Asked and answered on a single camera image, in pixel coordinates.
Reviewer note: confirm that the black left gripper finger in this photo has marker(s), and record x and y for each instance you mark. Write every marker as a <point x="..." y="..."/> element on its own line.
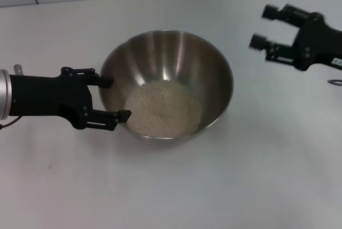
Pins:
<point x="80" y="75"/>
<point x="101" y="118"/>

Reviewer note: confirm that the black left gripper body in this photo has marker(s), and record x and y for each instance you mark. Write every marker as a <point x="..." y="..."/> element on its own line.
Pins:
<point x="48" y="96"/>

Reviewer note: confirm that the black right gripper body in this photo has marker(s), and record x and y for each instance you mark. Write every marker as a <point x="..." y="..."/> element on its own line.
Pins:
<point x="320" y="44"/>

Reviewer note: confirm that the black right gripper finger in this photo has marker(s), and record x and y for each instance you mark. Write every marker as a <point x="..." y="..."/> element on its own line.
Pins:
<point x="283" y="52"/>
<point x="292" y="15"/>

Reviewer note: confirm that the white rice grains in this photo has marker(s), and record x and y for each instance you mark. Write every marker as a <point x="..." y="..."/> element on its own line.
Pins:
<point x="163" y="108"/>

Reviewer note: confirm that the stainless steel mixing bowl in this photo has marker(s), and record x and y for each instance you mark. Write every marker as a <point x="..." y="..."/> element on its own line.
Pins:
<point x="187" y="63"/>

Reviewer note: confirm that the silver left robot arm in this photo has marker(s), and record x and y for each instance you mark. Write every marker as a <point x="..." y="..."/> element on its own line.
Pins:
<point x="4" y="95"/>

